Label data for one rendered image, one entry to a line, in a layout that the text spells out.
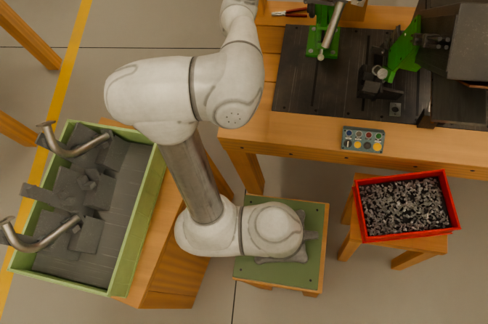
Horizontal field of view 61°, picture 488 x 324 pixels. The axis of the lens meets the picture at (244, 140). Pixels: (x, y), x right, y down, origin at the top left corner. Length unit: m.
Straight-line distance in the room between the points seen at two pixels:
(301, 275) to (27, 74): 2.61
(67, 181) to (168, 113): 0.94
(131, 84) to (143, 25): 2.45
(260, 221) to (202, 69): 0.57
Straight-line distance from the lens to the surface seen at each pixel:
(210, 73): 0.80
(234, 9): 1.31
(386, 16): 1.96
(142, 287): 1.74
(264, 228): 1.22
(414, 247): 1.67
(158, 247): 1.73
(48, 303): 2.83
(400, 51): 1.51
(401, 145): 1.65
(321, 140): 1.62
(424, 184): 1.64
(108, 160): 1.77
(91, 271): 1.76
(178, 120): 0.84
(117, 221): 1.75
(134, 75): 0.84
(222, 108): 0.77
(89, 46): 3.35
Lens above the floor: 2.41
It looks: 67 degrees down
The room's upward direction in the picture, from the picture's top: 21 degrees counter-clockwise
